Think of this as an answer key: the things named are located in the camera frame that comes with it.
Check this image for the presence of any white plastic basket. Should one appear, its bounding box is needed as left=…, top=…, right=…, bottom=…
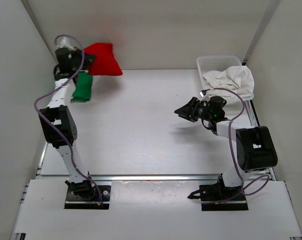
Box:
left=196, top=55, right=254, bottom=104

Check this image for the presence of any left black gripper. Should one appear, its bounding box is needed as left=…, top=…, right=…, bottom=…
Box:
left=71, top=47, right=97, bottom=72

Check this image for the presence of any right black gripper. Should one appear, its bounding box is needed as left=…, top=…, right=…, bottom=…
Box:
left=175, top=98, right=214, bottom=124

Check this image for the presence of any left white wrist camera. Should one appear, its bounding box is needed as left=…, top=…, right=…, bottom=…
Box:
left=55, top=36, right=76, bottom=51

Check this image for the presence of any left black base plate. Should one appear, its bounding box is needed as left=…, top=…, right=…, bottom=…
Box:
left=64, top=184, right=111, bottom=210

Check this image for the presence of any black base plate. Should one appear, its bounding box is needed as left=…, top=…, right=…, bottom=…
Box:
left=64, top=184, right=111, bottom=210
left=199, top=183, right=248, bottom=211

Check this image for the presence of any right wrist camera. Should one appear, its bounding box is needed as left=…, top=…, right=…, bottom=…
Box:
left=200, top=89, right=208, bottom=98

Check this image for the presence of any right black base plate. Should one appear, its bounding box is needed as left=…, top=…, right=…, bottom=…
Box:
left=199, top=183, right=248, bottom=211

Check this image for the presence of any green t shirt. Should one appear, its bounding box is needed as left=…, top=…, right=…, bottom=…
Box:
left=71, top=72, right=93, bottom=103

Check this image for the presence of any red t shirt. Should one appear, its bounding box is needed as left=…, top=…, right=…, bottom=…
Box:
left=84, top=42, right=123, bottom=76

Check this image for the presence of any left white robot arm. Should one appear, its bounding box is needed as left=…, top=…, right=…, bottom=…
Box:
left=37, top=46, right=101, bottom=201

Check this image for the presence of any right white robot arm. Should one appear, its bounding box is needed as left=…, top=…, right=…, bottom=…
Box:
left=175, top=96, right=278, bottom=205

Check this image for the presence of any white t shirt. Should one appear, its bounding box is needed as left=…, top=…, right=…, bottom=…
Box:
left=202, top=66, right=254, bottom=101

